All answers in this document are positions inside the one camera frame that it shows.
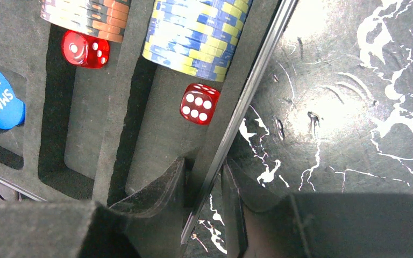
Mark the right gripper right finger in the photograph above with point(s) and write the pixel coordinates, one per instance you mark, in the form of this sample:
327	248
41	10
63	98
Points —
258	222

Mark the red die in case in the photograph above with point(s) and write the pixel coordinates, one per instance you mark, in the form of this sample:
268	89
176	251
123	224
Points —
84	50

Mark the black poker set case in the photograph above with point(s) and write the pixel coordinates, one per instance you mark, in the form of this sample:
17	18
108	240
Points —
94	137

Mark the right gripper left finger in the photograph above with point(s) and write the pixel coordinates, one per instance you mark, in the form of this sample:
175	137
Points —
155	213

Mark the blue yellow chip stack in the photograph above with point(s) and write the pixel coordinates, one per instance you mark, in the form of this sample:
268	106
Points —
197	38

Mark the red die near edge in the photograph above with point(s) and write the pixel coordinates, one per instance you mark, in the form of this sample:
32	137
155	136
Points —
198	103

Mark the orange poker chip stack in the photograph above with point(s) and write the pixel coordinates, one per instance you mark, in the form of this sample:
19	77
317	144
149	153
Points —
105	19

